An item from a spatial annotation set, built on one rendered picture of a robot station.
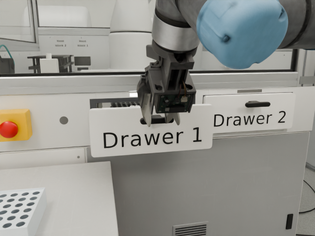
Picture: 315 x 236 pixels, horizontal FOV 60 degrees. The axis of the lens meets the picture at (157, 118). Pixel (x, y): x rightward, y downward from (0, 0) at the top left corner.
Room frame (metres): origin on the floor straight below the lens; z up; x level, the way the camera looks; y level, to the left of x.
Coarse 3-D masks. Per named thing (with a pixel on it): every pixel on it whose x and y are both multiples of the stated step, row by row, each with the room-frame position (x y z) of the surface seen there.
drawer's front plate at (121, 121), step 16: (96, 112) 0.58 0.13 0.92; (112, 112) 0.59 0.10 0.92; (128, 112) 0.59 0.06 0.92; (192, 112) 0.62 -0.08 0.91; (208, 112) 0.63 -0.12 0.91; (96, 128) 0.58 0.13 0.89; (112, 128) 0.59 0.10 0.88; (128, 128) 0.59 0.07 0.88; (144, 128) 0.60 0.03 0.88; (160, 128) 0.61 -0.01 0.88; (176, 128) 0.62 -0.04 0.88; (192, 128) 0.62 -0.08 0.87; (208, 128) 0.63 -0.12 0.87; (96, 144) 0.58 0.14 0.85; (112, 144) 0.59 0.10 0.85; (128, 144) 0.59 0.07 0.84; (144, 144) 0.60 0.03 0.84; (160, 144) 0.61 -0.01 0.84; (176, 144) 0.62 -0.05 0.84; (192, 144) 0.62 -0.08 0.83; (208, 144) 0.63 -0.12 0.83
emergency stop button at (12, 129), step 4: (4, 124) 0.60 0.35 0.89; (8, 124) 0.60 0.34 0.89; (12, 124) 0.60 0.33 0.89; (0, 128) 0.60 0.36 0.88; (4, 128) 0.60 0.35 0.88; (8, 128) 0.60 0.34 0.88; (12, 128) 0.60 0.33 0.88; (16, 128) 0.61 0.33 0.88; (0, 132) 0.60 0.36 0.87; (4, 132) 0.60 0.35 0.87; (8, 132) 0.60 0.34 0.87; (12, 132) 0.60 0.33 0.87; (16, 132) 0.61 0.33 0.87; (4, 136) 0.60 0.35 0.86; (8, 136) 0.60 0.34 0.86; (12, 136) 0.60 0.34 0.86
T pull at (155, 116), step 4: (152, 116) 0.59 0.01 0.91; (156, 116) 0.59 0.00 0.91; (160, 116) 0.59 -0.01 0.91; (140, 120) 0.57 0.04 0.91; (152, 120) 0.57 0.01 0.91; (156, 120) 0.57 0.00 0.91; (160, 120) 0.57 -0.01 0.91; (164, 120) 0.57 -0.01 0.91; (172, 120) 0.58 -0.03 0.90; (144, 124) 0.57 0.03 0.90
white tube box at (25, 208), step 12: (0, 192) 0.46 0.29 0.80; (12, 192) 0.46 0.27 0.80; (24, 192) 0.46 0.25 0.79; (36, 192) 0.47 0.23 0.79; (0, 204) 0.42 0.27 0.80; (12, 204) 0.42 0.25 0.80; (24, 204) 0.42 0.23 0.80; (36, 204) 0.42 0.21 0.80; (0, 216) 0.39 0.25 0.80; (12, 216) 0.39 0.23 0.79; (24, 216) 0.39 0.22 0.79; (36, 216) 0.40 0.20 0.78; (0, 228) 0.36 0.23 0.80; (12, 228) 0.35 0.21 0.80; (24, 228) 0.35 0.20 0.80; (36, 228) 0.40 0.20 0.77
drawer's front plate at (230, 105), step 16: (208, 96) 0.76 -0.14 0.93; (224, 96) 0.77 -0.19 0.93; (240, 96) 0.78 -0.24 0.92; (256, 96) 0.79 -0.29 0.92; (272, 96) 0.80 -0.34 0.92; (288, 96) 0.81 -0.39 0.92; (224, 112) 0.77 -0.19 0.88; (240, 112) 0.78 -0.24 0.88; (256, 112) 0.79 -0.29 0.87; (272, 112) 0.80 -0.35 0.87; (288, 112) 0.81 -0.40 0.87; (224, 128) 0.77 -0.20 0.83; (240, 128) 0.78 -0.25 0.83; (256, 128) 0.79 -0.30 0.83; (272, 128) 0.80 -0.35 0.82; (288, 128) 0.81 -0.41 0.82
